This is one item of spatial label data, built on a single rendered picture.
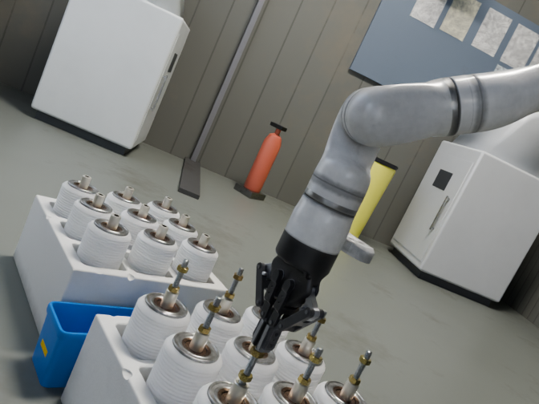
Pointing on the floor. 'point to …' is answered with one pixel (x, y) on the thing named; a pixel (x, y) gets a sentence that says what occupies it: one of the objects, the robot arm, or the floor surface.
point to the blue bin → (66, 338)
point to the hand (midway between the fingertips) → (265, 335)
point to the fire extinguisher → (261, 165)
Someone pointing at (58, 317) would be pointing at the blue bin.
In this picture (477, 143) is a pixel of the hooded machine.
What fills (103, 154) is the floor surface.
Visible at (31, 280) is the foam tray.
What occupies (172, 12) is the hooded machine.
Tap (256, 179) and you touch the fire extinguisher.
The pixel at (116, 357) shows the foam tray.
